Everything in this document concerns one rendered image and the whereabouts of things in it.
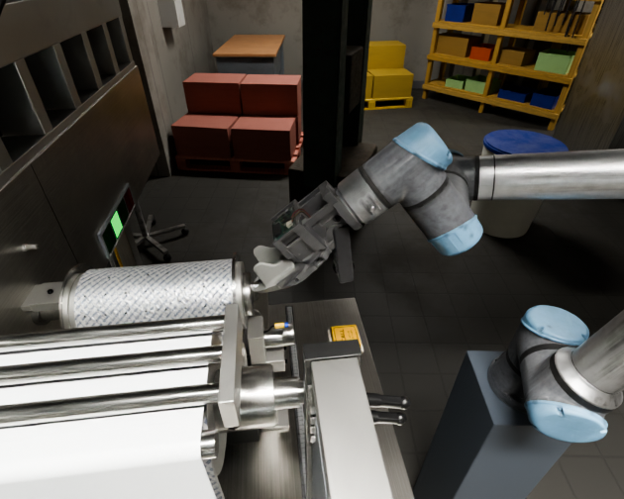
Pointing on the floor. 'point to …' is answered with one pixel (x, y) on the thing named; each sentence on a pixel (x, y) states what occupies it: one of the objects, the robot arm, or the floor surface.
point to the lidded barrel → (505, 220)
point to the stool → (154, 232)
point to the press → (332, 93)
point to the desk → (252, 54)
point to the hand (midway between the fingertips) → (263, 285)
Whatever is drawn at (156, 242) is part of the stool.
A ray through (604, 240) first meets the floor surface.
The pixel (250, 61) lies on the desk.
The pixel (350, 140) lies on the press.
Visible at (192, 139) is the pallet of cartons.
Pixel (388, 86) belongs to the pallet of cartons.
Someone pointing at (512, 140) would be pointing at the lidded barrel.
